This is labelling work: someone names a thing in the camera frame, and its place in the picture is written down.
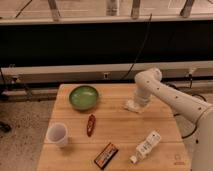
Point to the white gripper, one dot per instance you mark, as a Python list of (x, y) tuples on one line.
[(142, 96)]

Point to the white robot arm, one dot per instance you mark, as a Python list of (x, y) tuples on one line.
[(195, 110)]

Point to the white plastic bottle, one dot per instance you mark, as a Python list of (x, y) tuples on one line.
[(145, 147)]

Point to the red chili pepper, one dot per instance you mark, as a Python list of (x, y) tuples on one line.
[(91, 125)]

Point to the green bowl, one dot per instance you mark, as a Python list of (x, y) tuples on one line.
[(83, 97)]

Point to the brown chocolate bar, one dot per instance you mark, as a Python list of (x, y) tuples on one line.
[(105, 156)]

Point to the white plastic cup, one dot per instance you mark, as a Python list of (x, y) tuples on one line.
[(57, 134)]

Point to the grey metal rail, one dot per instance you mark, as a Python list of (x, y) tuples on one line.
[(100, 72)]

